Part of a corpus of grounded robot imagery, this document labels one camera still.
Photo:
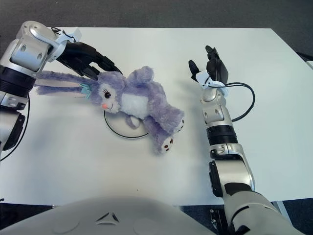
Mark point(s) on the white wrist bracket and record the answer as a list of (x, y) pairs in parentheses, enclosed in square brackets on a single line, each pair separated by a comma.
[(73, 34), (204, 78)]

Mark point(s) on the grey table leg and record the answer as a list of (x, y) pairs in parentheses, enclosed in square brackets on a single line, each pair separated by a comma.
[(281, 215)]

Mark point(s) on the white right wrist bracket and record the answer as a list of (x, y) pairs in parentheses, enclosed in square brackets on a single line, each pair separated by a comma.
[(204, 78)]

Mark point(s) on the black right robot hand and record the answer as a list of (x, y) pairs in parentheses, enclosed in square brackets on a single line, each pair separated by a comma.
[(217, 68)]

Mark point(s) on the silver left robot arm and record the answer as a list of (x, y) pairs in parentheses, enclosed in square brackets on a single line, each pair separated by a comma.
[(27, 51)]

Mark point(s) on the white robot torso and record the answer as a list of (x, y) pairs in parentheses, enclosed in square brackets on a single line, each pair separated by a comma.
[(110, 220)]

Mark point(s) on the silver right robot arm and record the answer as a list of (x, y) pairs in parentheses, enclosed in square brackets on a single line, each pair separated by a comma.
[(217, 115)]

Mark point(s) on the purple plush bunny doll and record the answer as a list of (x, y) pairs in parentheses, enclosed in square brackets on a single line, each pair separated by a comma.
[(137, 98)]

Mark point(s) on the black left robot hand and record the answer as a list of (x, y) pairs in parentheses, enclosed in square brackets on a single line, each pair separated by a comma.
[(78, 55)]

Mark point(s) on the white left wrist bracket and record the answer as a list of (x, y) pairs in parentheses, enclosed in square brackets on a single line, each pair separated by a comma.
[(73, 34)]

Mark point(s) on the black metal stand bracket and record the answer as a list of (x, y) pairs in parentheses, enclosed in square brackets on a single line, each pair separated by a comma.
[(216, 220)]

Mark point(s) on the white plate with black rim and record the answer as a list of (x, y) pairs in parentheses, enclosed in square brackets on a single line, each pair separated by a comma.
[(122, 124)]

